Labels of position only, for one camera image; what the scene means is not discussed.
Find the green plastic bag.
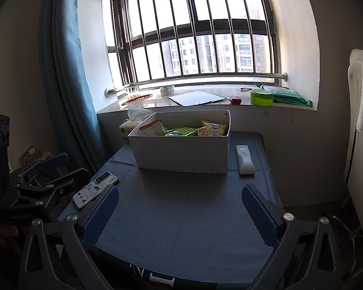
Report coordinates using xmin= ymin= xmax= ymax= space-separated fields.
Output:
xmin=254 ymin=83 xmax=313 ymax=107

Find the yellow potato stick bag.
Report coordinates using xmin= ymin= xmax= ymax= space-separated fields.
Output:
xmin=200 ymin=118 xmax=229 ymax=137

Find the white remote control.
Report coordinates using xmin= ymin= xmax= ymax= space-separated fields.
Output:
xmin=235 ymin=145 xmax=256 ymax=175

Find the small cardboard box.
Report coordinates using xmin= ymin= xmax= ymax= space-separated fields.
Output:
xmin=20 ymin=145 xmax=44 ymax=165

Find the white cardboard sheet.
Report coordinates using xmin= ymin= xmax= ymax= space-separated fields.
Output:
xmin=168 ymin=90 xmax=226 ymax=107

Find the phone with printed case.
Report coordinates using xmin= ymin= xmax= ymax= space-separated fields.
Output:
xmin=73 ymin=172 xmax=120 ymax=210

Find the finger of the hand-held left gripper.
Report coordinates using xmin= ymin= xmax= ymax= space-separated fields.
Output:
xmin=33 ymin=169 xmax=91 ymax=206
xmin=16 ymin=152 xmax=69 ymax=185

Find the orange white snack packet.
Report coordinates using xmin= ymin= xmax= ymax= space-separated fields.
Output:
xmin=138 ymin=118 xmax=167 ymax=136

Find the tissue box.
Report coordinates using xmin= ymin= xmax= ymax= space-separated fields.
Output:
xmin=119 ymin=105 xmax=154 ymax=138

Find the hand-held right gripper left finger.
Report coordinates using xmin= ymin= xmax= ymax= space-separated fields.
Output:
xmin=18 ymin=184 xmax=120 ymax=290

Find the white cardboard box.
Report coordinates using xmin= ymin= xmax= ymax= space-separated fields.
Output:
xmin=128 ymin=110 xmax=231 ymax=175

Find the white cabinet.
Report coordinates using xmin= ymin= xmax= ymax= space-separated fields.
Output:
xmin=343 ymin=48 xmax=363 ymax=244

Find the green round container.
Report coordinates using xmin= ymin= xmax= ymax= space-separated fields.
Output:
xmin=250 ymin=89 xmax=273 ymax=107

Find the metal window guard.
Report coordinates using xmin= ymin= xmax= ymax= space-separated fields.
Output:
xmin=90 ymin=0 xmax=288 ymax=99

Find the large green snack packet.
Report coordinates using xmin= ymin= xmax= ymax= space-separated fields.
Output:
xmin=164 ymin=127 xmax=198 ymax=137

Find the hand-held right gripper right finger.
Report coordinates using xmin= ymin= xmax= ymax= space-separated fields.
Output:
xmin=241 ymin=184 xmax=342 ymax=290

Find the teal curtain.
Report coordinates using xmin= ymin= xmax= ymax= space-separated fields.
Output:
xmin=38 ymin=0 xmax=99 ymax=173

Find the blue grey table cloth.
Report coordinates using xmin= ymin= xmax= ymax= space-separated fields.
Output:
xmin=57 ymin=131 xmax=283 ymax=290

